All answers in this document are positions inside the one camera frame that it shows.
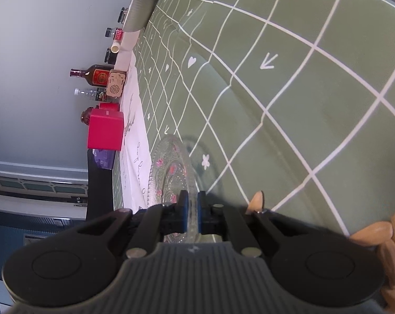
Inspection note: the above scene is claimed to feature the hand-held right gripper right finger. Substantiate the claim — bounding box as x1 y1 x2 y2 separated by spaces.
197 190 303 258

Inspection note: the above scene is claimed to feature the white door with glass panels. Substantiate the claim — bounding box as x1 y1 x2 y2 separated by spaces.
0 160 88 223

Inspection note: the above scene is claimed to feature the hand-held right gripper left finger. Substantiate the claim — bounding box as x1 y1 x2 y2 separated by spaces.
75 190 189 259

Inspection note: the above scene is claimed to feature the clear plastic bottle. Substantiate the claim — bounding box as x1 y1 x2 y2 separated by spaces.
74 88 107 102

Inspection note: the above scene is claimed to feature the white printed table runner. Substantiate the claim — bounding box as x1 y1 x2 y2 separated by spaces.
114 28 152 210

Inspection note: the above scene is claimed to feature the black wooden chair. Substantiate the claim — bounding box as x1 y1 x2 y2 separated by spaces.
86 149 115 220

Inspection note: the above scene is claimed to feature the amber bottle with red label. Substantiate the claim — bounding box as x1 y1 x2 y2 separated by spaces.
70 65 115 85

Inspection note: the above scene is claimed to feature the wooden speaker box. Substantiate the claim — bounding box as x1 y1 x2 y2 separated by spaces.
106 70 128 98

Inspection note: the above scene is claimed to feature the purple tissue packet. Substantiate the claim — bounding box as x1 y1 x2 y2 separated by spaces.
93 149 116 170

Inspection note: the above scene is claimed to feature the pale green ribbed bowl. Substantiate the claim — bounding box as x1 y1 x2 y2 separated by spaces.
124 0 156 32

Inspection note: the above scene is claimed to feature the clear glass flowered plate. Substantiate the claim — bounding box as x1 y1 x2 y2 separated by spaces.
148 135 201 244

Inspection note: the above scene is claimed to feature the pink box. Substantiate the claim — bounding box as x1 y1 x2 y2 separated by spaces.
87 109 124 152

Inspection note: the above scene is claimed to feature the wooden petal-shaped rack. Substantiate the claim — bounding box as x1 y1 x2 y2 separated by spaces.
246 190 395 314

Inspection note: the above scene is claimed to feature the round brown jar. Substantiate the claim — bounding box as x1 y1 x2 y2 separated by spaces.
81 105 100 126

